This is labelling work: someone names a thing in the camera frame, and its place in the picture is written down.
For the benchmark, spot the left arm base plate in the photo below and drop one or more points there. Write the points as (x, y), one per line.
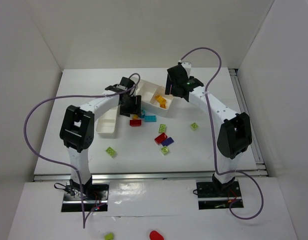
(97, 199)

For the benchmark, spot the lime brick in pile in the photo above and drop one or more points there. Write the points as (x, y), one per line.
(162, 128)

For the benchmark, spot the lime brick below purple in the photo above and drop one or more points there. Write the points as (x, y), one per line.
(164, 150)

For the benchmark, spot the wide white divided bin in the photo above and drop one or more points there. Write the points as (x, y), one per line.
(149, 93)

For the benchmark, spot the narrow white divided tray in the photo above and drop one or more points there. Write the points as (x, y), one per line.
(106, 124)

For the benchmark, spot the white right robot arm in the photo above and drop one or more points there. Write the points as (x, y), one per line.
(231, 131)

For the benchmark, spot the long teal brick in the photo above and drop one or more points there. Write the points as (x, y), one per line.
(149, 118)

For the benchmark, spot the aluminium front rail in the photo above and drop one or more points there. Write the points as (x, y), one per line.
(132, 176)

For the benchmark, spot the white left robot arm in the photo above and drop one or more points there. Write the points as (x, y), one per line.
(77, 130)

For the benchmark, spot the red brick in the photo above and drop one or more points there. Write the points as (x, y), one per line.
(135, 123)
(160, 138)

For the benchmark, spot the red rounded foreground piece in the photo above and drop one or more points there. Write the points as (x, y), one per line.
(155, 235)

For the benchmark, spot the red brick by purple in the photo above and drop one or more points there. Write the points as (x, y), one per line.
(160, 138)

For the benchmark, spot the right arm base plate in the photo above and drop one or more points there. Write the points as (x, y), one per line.
(208, 198)

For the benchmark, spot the yellow curved striped brick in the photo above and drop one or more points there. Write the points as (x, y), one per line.
(161, 100)

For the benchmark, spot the aluminium rail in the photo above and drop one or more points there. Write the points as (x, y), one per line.
(132, 176)
(246, 115)

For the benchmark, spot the aluminium right side rail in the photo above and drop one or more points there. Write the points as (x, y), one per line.
(246, 115)

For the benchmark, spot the lime brick far right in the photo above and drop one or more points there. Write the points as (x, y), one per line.
(194, 126)

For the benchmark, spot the lone lime brick front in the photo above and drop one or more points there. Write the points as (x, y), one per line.
(111, 152)

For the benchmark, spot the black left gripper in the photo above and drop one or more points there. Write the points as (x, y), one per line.
(133, 106)

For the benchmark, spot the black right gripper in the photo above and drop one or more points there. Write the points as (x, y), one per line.
(174, 81)

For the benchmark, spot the lime brick on foreground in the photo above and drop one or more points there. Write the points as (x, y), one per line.
(109, 236)

